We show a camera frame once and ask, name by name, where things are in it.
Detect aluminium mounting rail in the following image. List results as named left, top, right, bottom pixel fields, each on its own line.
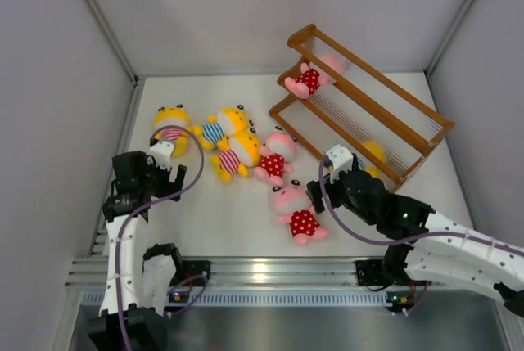
left=65, top=255, right=513, bottom=286

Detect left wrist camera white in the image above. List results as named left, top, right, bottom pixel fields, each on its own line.
left=148, top=140, right=175, bottom=171

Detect wooden three-tier shelf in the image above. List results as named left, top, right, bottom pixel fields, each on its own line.
left=269, top=24, right=454, bottom=191

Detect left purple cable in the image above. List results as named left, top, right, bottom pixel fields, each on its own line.
left=108, top=124, right=206, bottom=351

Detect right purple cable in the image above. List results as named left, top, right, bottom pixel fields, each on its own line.
left=318, top=156, right=524, bottom=258

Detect pink toy top-left middle shelf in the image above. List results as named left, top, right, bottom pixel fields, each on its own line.
left=284, top=52, right=347, bottom=99

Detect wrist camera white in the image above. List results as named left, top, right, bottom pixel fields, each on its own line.
left=148, top=140, right=175, bottom=171
left=324, top=144, right=354, bottom=183

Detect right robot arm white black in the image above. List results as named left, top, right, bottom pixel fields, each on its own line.
left=306, top=171, right=523, bottom=317

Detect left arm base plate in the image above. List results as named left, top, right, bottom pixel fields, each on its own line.
left=169, top=259, right=211, bottom=287

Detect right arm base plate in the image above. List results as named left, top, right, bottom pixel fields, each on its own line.
left=355, top=259, right=410, bottom=291

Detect perforated cable tray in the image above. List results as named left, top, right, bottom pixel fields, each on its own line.
left=81, top=290, right=394, bottom=307

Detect purple cable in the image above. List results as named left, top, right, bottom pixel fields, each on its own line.
left=318, top=156, right=524, bottom=258
left=108, top=124, right=206, bottom=351

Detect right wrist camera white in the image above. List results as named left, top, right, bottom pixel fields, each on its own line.
left=324, top=144, right=354, bottom=183

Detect pink toy red dots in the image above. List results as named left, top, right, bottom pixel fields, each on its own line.
left=271, top=179, right=329, bottom=245
left=255, top=125, right=297, bottom=187

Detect yellow toy red stripes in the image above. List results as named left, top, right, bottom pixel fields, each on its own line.
left=151, top=104, right=192, bottom=158
left=210, top=128, right=261, bottom=182

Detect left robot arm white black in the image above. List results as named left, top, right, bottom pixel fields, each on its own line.
left=88, top=151, right=187, bottom=350

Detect yellow toy blue stripes shelf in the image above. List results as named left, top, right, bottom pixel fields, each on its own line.
left=355, top=141, right=387, bottom=178

